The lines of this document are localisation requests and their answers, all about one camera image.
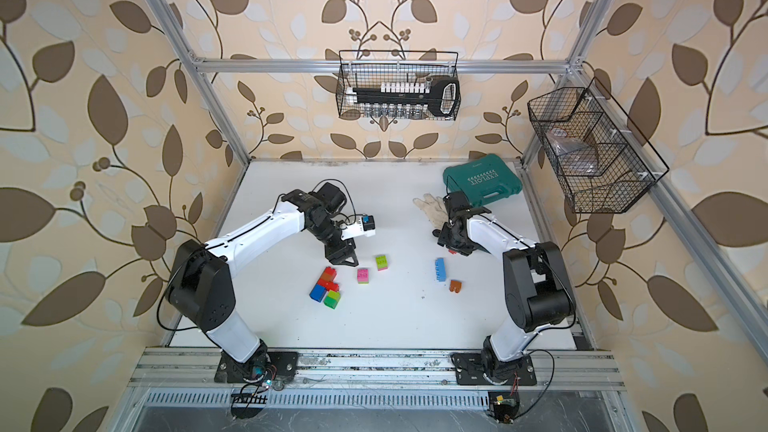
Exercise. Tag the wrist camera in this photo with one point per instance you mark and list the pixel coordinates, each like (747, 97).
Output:
(363, 225)
(456, 202)

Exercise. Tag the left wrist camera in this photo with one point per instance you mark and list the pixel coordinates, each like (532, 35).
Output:
(363, 225)

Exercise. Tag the small red lego brick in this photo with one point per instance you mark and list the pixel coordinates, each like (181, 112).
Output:
(328, 285)

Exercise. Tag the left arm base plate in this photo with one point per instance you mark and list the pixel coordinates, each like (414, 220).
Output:
(280, 366)

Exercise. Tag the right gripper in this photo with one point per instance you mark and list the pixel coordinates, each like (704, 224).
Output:
(443, 239)

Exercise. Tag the right wire basket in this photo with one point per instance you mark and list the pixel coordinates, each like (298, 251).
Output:
(602, 160)

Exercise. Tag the dark green lego brick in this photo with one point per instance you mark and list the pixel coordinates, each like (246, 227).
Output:
(330, 302)

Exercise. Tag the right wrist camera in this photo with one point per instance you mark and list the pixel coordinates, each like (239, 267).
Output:
(456, 202)

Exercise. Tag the wire basket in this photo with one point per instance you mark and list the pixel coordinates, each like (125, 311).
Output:
(602, 160)
(371, 66)

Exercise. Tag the back wire basket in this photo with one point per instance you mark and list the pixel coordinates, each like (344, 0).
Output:
(371, 66)

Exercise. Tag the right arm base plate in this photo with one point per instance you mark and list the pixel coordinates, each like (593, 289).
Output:
(476, 369)

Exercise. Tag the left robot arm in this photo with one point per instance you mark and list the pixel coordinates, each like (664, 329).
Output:
(201, 286)

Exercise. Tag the green plastic tool case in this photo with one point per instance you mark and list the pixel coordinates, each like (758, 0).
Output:
(484, 181)

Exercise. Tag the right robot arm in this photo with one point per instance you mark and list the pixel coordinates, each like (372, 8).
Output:
(536, 287)

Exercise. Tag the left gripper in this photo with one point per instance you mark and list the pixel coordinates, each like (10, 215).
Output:
(341, 251)

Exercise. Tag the plastic bag in basket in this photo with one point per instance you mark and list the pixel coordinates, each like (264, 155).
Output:
(573, 157)

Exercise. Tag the white work glove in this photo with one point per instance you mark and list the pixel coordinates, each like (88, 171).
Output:
(434, 209)

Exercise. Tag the black socket holder set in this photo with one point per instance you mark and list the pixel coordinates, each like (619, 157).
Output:
(430, 98)

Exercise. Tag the dark blue lego brick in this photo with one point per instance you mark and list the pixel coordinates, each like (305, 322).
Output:
(318, 293)

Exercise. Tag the light blue long lego brick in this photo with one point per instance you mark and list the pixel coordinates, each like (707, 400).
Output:
(440, 270)

